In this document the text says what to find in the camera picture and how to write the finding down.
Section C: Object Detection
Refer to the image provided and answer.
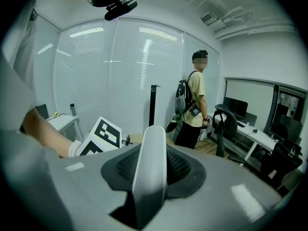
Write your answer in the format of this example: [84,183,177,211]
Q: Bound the white desk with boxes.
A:
[206,113,280,165]
[47,114,84,141]

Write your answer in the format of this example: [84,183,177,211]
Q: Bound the white wristband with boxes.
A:
[68,140,82,158]

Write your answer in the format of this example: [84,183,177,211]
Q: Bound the black computer monitor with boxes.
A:
[223,97,248,120]
[270,114,303,141]

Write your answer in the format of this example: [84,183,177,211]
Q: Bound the white ceiling pipes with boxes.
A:
[213,5,297,41]

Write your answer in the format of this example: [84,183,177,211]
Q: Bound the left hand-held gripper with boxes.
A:
[77,115,132,157]

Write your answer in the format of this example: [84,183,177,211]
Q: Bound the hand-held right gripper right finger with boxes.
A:
[154,144,283,231]

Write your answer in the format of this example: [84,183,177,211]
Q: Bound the small black monitor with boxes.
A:
[243,112,258,126]

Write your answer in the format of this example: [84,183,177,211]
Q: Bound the black head camera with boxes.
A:
[104,0,138,22]

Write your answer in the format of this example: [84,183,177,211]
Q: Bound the black office chair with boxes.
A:
[213,104,247,165]
[261,138,303,190]
[35,104,50,120]

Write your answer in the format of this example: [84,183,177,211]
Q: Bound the person's left forearm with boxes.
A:
[24,109,76,159]

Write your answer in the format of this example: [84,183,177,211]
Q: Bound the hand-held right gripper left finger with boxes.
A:
[59,143,143,231]

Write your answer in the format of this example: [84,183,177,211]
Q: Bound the white ceiling vent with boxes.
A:
[200,11,217,25]

